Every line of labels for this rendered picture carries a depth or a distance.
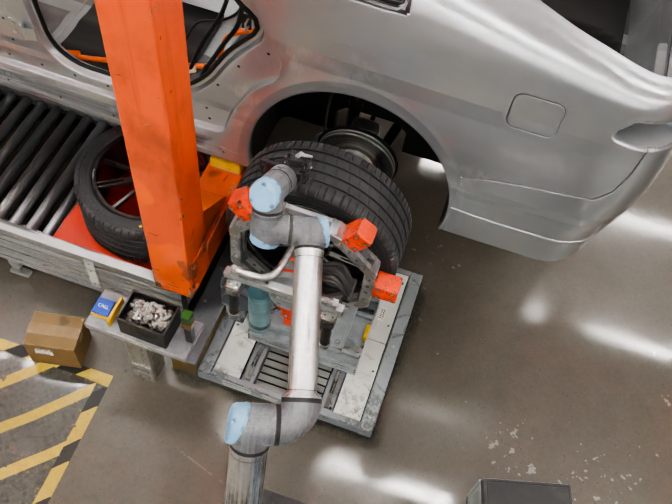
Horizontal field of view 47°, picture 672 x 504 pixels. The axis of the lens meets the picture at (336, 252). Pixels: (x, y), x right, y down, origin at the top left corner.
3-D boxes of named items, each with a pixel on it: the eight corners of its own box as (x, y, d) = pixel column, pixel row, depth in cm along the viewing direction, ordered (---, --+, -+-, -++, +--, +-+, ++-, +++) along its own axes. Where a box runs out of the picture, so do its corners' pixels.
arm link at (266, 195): (244, 210, 225) (247, 178, 221) (261, 195, 236) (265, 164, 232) (275, 218, 223) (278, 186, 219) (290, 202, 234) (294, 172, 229)
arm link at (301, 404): (322, 448, 215) (333, 212, 231) (277, 446, 213) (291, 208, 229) (316, 447, 226) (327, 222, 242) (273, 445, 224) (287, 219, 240)
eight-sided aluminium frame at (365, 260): (368, 313, 302) (388, 234, 257) (363, 327, 299) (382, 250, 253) (237, 269, 308) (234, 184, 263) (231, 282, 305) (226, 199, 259)
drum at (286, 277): (323, 269, 288) (326, 248, 276) (303, 317, 276) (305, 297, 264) (287, 257, 289) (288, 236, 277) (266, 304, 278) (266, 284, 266)
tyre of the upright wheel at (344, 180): (438, 187, 269) (261, 111, 268) (420, 240, 256) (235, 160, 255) (384, 275, 325) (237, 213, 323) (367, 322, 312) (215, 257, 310)
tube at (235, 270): (299, 246, 269) (300, 228, 260) (279, 291, 258) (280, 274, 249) (251, 230, 271) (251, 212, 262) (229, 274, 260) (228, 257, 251)
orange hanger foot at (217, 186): (258, 173, 342) (258, 119, 313) (209, 267, 314) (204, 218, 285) (222, 161, 344) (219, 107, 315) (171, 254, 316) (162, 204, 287)
